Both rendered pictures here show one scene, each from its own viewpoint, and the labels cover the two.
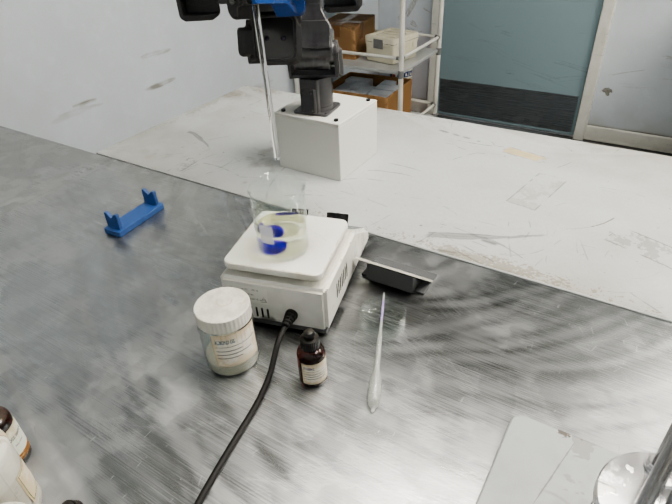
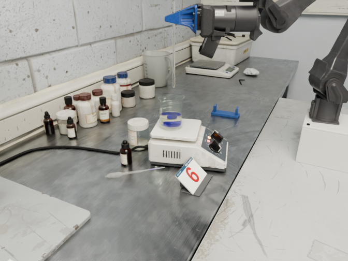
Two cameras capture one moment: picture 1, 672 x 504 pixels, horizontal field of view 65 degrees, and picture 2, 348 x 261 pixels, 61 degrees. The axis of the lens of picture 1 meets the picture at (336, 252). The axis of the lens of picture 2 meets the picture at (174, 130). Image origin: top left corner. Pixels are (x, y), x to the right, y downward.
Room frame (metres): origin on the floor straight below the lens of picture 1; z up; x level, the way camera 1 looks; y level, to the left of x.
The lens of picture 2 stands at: (0.42, -0.65, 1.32)
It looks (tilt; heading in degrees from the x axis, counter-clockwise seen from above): 26 degrees down; 83
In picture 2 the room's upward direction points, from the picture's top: straight up
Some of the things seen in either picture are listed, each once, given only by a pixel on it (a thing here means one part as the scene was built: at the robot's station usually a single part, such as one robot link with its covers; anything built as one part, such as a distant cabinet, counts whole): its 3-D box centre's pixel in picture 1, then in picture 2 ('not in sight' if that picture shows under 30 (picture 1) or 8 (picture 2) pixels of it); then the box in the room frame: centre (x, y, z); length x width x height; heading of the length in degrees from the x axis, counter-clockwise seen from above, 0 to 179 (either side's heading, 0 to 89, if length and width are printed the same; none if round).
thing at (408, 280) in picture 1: (396, 266); (194, 175); (0.55, -0.08, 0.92); 0.09 x 0.06 x 0.04; 57
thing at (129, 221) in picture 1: (133, 210); (225, 110); (0.74, 0.32, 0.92); 0.10 x 0.03 x 0.04; 151
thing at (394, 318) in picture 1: (382, 317); (158, 175); (0.46, -0.05, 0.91); 0.06 x 0.06 x 0.02
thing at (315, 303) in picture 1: (299, 259); (186, 143); (0.55, 0.05, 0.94); 0.22 x 0.13 x 0.08; 162
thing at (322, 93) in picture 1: (315, 92); (325, 108); (0.91, 0.02, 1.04); 0.07 x 0.07 x 0.06; 65
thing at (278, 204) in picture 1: (279, 217); (172, 112); (0.51, 0.06, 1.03); 0.07 x 0.06 x 0.08; 13
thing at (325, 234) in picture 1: (288, 242); (176, 128); (0.52, 0.06, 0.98); 0.12 x 0.12 x 0.01; 72
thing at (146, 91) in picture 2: not in sight; (146, 88); (0.46, 0.57, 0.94); 0.07 x 0.07 x 0.07
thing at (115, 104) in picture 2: not in sight; (115, 105); (0.34, 0.37, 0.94); 0.03 x 0.03 x 0.08
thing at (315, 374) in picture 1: (311, 354); (125, 151); (0.38, 0.03, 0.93); 0.03 x 0.03 x 0.07
